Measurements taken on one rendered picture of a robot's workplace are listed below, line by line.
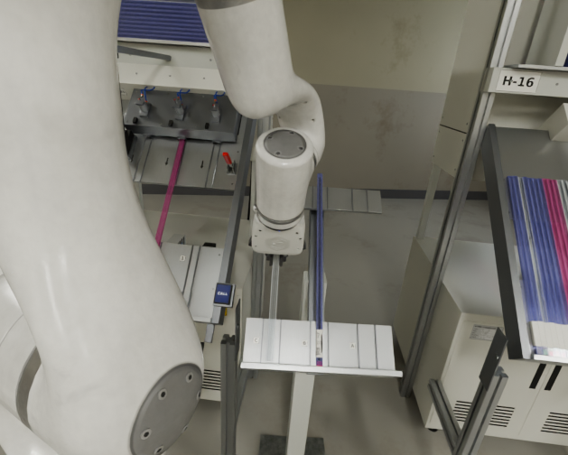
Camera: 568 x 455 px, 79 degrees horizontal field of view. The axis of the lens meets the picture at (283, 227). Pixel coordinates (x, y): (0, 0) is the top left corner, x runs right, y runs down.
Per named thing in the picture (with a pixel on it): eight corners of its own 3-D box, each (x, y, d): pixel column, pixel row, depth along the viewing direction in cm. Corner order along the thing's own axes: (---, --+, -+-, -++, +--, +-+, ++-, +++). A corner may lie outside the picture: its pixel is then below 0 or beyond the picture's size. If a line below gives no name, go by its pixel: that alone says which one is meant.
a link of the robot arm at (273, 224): (251, 219, 57) (251, 229, 60) (304, 223, 58) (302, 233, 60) (256, 181, 62) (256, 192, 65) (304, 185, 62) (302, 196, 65)
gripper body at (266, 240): (249, 224, 59) (250, 257, 69) (308, 228, 60) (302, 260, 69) (253, 191, 64) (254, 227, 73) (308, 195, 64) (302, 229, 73)
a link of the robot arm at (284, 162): (271, 174, 63) (247, 209, 58) (274, 114, 53) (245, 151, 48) (313, 190, 62) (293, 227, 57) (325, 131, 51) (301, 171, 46)
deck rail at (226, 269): (222, 325, 94) (218, 323, 88) (215, 324, 94) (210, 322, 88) (258, 110, 118) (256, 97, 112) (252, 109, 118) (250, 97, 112)
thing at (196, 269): (214, 319, 92) (211, 318, 89) (-20, 292, 96) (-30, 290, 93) (226, 250, 99) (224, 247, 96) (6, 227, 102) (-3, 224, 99)
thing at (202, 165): (237, 197, 107) (235, 190, 102) (33, 178, 111) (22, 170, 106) (252, 109, 118) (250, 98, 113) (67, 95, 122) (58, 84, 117)
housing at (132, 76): (251, 121, 118) (246, 91, 105) (112, 110, 121) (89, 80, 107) (255, 102, 120) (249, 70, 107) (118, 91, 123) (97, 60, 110)
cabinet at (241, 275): (239, 414, 145) (242, 289, 121) (79, 394, 149) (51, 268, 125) (262, 318, 205) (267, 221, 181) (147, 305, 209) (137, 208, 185)
